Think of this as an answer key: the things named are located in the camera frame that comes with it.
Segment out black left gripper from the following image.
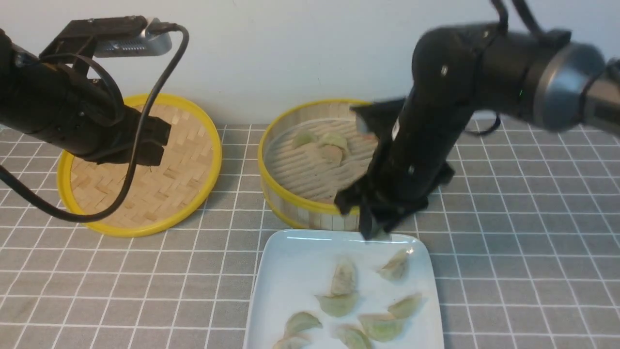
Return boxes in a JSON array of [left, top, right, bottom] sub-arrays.
[[97, 108, 172, 166]]

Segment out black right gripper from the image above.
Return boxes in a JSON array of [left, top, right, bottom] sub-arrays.
[[334, 162, 455, 241]]

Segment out green dumpling steamer top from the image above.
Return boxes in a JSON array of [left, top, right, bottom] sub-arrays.
[[319, 132, 348, 152]]

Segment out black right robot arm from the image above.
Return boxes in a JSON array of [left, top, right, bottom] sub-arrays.
[[334, 23, 619, 240]]

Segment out dumpling plate upper right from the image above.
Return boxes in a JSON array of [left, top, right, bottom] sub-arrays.
[[377, 248, 410, 282]]

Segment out dumpling plate upper centre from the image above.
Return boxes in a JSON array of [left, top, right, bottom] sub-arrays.
[[330, 258, 357, 296]]

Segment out white rectangular plate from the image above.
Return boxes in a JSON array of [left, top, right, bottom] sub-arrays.
[[244, 229, 445, 349]]

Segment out green dumpling plate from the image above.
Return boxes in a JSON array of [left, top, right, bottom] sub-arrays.
[[333, 326, 373, 349], [387, 292, 426, 319], [315, 292, 359, 318], [285, 312, 323, 337], [358, 314, 407, 343]]

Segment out green dumpling plate lower right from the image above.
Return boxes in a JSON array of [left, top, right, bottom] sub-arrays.
[[358, 314, 407, 343]]

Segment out green dumpling plate bottom centre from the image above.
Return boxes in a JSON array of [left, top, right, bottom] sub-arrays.
[[333, 326, 373, 349]]

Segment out green dumpling plate lower left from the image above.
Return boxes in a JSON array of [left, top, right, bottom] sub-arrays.
[[285, 312, 323, 337]]

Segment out dumpling plate bottom left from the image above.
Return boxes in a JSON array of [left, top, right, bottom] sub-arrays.
[[272, 335, 311, 349]]

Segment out pink dumpling steamer centre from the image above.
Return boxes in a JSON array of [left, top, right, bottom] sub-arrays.
[[319, 145, 345, 166]]

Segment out bamboo steamer lid yellow rim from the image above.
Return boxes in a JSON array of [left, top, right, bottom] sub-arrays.
[[57, 94, 223, 237]]

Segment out bamboo steamer basket yellow rim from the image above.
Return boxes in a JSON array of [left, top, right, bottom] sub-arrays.
[[258, 99, 377, 231]]

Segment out grey checked tablecloth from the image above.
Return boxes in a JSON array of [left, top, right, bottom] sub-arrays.
[[0, 121, 620, 349]]

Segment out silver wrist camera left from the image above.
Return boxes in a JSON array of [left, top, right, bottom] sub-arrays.
[[94, 17, 172, 58]]

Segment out black camera cable left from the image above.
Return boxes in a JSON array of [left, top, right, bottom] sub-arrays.
[[0, 22, 190, 223]]

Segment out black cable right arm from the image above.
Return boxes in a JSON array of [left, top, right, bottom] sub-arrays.
[[463, 111, 501, 137]]

